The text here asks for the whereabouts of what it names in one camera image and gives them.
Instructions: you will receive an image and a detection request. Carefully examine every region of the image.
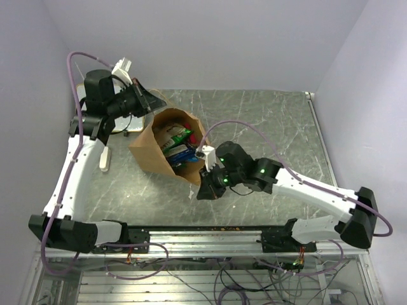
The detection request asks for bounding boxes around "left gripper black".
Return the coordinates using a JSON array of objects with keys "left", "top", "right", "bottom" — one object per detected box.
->
[{"left": 107, "top": 78, "right": 168, "bottom": 119}]

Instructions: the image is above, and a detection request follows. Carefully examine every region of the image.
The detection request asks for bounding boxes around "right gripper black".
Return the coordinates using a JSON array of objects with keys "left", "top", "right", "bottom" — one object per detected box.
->
[{"left": 197, "top": 161, "right": 244, "bottom": 200}]

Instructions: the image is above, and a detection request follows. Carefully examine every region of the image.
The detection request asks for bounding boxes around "brown paper bag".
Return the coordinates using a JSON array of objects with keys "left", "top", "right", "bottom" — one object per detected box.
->
[{"left": 128, "top": 93, "right": 205, "bottom": 185}]

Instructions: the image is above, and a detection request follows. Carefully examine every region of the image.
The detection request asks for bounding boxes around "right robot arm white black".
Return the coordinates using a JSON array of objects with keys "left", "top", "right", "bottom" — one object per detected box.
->
[{"left": 196, "top": 141, "right": 378, "bottom": 252}]

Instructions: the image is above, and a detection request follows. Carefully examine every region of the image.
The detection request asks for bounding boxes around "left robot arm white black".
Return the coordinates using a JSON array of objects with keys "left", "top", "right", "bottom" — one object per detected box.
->
[{"left": 29, "top": 68, "right": 166, "bottom": 254}]

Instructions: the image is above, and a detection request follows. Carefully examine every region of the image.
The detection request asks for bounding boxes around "blue cookie snack pack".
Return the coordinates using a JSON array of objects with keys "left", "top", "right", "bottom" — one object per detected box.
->
[{"left": 164, "top": 144, "right": 199, "bottom": 168}]

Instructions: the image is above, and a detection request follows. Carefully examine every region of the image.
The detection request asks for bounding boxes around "green snack bar packet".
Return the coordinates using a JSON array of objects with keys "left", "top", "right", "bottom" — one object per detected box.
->
[{"left": 159, "top": 124, "right": 191, "bottom": 151}]

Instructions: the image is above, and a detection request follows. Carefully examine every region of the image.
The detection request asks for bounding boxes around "red snack packet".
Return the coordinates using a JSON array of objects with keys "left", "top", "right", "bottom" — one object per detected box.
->
[{"left": 184, "top": 123, "right": 197, "bottom": 146}]

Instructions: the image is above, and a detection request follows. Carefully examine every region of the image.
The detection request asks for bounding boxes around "white marker pen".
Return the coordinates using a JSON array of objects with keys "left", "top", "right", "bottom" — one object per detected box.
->
[{"left": 99, "top": 146, "right": 111, "bottom": 172}]

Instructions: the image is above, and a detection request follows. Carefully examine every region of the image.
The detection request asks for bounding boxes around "small whiteboard wooden frame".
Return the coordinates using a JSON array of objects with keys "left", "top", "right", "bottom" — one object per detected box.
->
[{"left": 76, "top": 83, "right": 144, "bottom": 133}]

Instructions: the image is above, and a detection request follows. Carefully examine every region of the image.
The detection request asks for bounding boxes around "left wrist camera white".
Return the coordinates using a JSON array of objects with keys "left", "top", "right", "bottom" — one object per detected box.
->
[{"left": 111, "top": 57, "right": 132, "bottom": 85}]

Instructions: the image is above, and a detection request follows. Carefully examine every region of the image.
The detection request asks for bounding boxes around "aluminium mounting rail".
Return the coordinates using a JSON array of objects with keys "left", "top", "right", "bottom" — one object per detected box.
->
[{"left": 34, "top": 226, "right": 350, "bottom": 258}]

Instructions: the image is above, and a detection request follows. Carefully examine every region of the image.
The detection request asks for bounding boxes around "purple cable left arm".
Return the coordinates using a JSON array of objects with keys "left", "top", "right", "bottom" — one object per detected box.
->
[{"left": 39, "top": 51, "right": 115, "bottom": 276}]

